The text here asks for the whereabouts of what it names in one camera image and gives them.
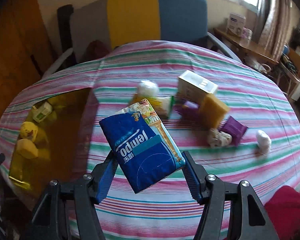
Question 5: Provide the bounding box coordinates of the tricolour padded headboard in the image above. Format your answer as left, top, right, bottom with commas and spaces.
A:
70, 0, 207, 61

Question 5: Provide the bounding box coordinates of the yellow sponge block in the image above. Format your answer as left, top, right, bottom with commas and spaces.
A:
199, 94, 230, 129

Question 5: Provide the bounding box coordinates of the green white small box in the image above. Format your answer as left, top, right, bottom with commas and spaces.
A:
32, 101, 52, 123

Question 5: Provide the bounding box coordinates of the dark red pillow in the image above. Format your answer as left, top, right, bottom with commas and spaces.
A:
80, 40, 110, 63

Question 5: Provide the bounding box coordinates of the white plastic wrapped ball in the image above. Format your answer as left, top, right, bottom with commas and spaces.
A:
256, 130, 271, 154

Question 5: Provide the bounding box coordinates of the wooden wardrobe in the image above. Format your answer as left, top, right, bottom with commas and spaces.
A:
0, 0, 56, 118

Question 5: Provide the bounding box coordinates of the blue Tempo tissue pack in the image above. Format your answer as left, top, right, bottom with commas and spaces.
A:
99, 99, 186, 193

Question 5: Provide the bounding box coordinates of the white sock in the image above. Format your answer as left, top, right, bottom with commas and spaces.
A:
207, 128, 232, 148

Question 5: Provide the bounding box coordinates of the yellow sponge in bin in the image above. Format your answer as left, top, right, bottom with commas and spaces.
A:
15, 139, 38, 159

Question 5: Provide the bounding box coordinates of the white appliance box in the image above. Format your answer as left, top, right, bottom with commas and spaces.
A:
226, 13, 246, 37

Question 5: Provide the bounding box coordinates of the wooden desk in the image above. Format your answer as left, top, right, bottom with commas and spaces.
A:
213, 28, 279, 66

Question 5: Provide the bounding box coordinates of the striped bed cover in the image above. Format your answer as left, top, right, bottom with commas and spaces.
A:
0, 41, 300, 239

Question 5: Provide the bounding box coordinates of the cream tea box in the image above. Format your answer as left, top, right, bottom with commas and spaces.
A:
178, 70, 218, 104

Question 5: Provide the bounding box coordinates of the red cloth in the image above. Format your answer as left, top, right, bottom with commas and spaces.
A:
264, 186, 300, 239

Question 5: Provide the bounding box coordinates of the white capped bottle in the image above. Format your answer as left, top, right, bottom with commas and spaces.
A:
133, 80, 159, 102

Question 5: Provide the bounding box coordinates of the black rolled mat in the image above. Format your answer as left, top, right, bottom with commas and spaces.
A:
57, 4, 77, 63

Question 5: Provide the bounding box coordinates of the purple sachet packet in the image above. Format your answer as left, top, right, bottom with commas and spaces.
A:
219, 116, 248, 146

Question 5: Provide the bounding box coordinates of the purple object behind sponge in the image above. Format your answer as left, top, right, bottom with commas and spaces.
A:
173, 100, 200, 120

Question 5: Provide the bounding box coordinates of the pink patterned curtain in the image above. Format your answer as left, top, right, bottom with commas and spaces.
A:
255, 0, 290, 61

